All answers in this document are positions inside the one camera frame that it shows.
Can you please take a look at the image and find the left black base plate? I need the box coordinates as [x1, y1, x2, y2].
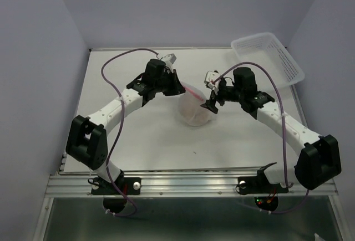
[88, 177, 141, 196]

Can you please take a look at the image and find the white mesh laundry bag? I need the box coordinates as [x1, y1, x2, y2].
[177, 83, 216, 127]

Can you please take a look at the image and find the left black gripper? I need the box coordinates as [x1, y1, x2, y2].
[154, 69, 185, 96]

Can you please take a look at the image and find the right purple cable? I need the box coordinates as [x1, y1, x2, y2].
[212, 61, 311, 216]

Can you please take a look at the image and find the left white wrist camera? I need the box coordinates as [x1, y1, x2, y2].
[157, 53, 177, 65]

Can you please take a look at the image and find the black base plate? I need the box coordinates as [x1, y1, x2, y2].
[88, 177, 141, 196]
[236, 176, 289, 195]

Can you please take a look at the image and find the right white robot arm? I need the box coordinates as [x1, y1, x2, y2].
[201, 67, 342, 190]

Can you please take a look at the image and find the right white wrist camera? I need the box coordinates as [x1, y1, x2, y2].
[204, 71, 223, 94]

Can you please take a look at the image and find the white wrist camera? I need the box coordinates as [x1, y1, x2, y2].
[204, 71, 223, 94]
[157, 53, 177, 65]

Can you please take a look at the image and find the aluminium mounting rail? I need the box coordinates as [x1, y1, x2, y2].
[45, 167, 339, 197]

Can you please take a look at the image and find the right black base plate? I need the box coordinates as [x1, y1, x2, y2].
[236, 176, 289, 195]

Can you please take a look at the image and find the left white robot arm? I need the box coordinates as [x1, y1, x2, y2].
[65, 54, 185, 193]

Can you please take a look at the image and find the white plastic basket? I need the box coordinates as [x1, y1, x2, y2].
[231, 32, 305, 89]

